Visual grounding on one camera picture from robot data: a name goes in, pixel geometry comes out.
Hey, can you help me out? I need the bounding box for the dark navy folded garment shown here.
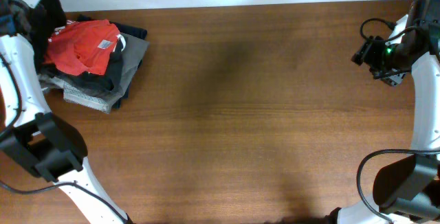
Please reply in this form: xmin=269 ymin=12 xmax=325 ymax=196
xmin=75 ymin=14 xmax=149 ymax=110

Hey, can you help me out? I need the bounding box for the black t-shirt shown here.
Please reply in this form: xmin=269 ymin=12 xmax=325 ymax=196
xmin=30 ymin=0 xmax=67 ymax=73

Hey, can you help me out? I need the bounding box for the red folded shirt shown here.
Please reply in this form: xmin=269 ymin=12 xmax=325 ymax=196
xmin=44 ymin=20 xmax=126 ymax=76

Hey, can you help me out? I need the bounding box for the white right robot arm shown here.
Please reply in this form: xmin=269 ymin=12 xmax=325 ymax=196
xmin=327 ymin=0 xmax=439 ymax=224

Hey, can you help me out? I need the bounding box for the black folded garment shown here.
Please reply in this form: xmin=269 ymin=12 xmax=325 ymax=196
xmin=41 ymin=41 xmax=124 ymax=93

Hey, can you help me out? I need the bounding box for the grey folded garment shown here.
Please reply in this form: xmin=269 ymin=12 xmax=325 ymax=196
xmin=38 ymin=39 xmax=127 ymax=113

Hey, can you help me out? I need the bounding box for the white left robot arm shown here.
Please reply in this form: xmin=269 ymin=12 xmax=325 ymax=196
xmin=1 ymin=0 xmax=131 ymax=223

